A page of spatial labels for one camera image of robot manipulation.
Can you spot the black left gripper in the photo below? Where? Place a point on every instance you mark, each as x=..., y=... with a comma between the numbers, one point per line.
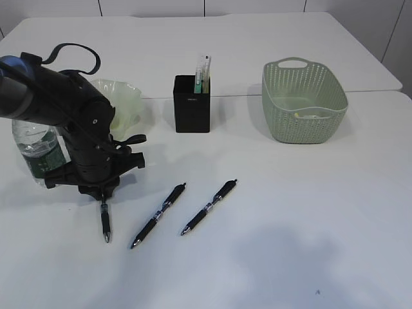
x=94, y=170

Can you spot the black gel pen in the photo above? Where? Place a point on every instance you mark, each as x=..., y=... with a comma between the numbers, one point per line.
x=227, y=187
x=168, y=202

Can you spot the clear plastic water bottle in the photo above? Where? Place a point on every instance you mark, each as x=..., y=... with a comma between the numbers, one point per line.
x=40, y=148

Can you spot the mint green pen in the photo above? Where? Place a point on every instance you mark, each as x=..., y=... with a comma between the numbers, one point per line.
x=198, y=85

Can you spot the yellow utility knife pen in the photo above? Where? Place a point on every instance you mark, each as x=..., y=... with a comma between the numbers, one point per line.
x=206, y=85

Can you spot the clear plastic ruler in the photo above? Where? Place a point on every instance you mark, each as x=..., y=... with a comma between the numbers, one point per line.
x=203, y=66

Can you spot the yellow packaging paper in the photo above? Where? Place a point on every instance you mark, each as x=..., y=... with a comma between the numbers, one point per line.
x=312, y=113

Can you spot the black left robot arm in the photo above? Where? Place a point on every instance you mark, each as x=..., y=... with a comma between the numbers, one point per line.
x=81, y=114

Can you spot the pale green glass plate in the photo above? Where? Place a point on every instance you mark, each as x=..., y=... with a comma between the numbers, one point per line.
x=127, y=101

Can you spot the black square pen holder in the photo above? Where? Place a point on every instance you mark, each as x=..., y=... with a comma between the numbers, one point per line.
x=192, y=111

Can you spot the grey-green woven plastic basket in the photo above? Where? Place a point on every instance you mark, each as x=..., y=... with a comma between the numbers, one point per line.
x=293, y=84

